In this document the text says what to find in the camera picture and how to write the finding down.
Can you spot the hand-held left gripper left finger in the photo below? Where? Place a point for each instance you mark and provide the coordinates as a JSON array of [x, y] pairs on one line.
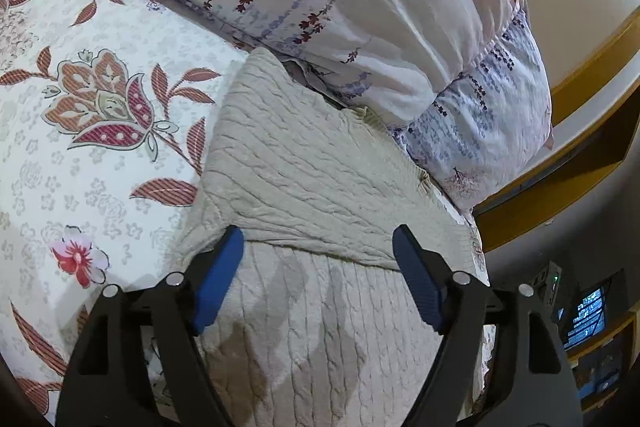
[[220, 277]]

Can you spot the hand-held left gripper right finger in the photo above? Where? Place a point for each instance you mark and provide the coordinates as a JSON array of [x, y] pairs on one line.
[[417, 277]]

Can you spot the grey electronic device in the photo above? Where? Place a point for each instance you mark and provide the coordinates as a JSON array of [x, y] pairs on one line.
[[549, 284]]

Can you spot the blue floral pillow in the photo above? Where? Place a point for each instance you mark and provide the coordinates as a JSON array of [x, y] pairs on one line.
[[480, 117]]

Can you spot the floral quilted bedspread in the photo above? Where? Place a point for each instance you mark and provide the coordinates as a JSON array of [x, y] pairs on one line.
[[85, 147]]

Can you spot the wooden shelf unit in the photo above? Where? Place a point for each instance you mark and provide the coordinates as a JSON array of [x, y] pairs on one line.
[[597, 347]]

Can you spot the wooden headboard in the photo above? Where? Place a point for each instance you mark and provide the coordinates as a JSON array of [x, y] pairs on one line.
[[565, 132]]

